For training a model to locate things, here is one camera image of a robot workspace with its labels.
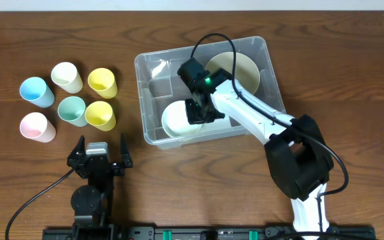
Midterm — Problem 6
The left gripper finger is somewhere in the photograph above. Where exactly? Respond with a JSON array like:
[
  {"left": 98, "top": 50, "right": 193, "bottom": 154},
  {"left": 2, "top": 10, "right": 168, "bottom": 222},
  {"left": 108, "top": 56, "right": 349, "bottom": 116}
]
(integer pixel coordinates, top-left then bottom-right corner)
[
  {"left": 67, "top": 135, "right": 85, "bottom": 160},
  {"left": 120, "top": 133, "right": 132, "bottom": 163}
]

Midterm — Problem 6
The white bowl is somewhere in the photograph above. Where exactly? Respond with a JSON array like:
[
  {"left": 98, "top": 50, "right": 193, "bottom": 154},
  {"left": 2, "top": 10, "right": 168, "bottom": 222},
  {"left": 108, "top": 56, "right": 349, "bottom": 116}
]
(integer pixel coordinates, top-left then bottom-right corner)
[{"left": 161, "top": 101, "right": 202, "bottom": 137}]

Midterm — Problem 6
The yellow cup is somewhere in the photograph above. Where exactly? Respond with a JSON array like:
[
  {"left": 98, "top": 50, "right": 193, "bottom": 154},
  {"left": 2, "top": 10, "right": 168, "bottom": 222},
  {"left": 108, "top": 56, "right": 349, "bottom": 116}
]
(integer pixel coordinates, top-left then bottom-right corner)
[
  {"left": 85, "top": 101, "right": 116, "bottom": 131},
  {"left": 87, "top": 68, "right": 117, "bottom": 99}
]

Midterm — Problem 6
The large beige bowl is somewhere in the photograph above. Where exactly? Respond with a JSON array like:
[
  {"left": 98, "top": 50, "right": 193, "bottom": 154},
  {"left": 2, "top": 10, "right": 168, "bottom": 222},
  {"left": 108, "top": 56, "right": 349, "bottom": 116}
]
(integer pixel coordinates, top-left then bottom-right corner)
[{"left": 205, "top": 52, "right": 260, "bottom": 94}]

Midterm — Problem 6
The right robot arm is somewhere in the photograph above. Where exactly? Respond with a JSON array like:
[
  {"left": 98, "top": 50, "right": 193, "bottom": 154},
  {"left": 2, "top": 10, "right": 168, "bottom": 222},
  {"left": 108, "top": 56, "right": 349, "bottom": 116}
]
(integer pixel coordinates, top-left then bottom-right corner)
[{"left": 177, "top": 57, "right": 333, "bottom": 232}]

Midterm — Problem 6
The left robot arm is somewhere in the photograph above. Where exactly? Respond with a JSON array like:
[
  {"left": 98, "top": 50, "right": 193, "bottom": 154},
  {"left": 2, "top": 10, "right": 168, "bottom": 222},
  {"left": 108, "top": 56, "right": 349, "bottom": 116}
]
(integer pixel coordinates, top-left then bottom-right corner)
[{"left": 67, "top": 135, "right": 133, "bottom": 227}]

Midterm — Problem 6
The clear plastic storage container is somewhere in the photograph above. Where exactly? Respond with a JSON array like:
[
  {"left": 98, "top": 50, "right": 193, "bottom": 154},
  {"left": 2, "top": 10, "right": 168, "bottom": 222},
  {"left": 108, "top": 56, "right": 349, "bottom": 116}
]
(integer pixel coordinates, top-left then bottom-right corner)
[{"left": 135, "top": 36, "right": 286, "bottom": 149}]

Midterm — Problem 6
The mint green cup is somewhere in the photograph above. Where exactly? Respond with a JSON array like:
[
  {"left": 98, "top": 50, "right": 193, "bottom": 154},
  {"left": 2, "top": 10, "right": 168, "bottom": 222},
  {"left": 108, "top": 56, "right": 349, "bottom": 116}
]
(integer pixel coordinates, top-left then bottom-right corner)
[{"left": 57, "top": 96, "right": 88, "bottom": 127}]

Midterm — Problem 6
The pink cup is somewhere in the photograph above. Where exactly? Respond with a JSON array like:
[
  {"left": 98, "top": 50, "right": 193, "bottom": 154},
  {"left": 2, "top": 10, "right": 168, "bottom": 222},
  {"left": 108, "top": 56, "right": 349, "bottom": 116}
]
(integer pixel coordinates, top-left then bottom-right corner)
[{"left": 19, "top": 112, "right": 56, "bottom": 143}]

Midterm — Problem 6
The light blue cup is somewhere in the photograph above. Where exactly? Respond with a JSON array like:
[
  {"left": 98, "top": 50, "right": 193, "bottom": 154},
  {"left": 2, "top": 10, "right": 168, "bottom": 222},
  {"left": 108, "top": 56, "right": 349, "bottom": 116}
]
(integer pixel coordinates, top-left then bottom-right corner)
[{"left": 19, "top": 77, "right": 55, "bottom": 108}]

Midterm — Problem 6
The cream white cup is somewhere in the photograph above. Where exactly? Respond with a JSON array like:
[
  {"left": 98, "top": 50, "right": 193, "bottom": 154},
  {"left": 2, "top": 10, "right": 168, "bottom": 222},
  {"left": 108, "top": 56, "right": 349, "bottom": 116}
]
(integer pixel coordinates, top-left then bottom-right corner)
[{"left": 51, "top": 62, "right": 83, "bottom": 94}]

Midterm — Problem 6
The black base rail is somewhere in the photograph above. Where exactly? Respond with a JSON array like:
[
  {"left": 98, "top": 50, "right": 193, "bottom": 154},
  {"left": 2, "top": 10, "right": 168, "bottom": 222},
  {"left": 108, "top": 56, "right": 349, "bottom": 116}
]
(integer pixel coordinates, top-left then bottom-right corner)
[{"left": 42, "top": 225, "right": 377, "bottom": 240}]

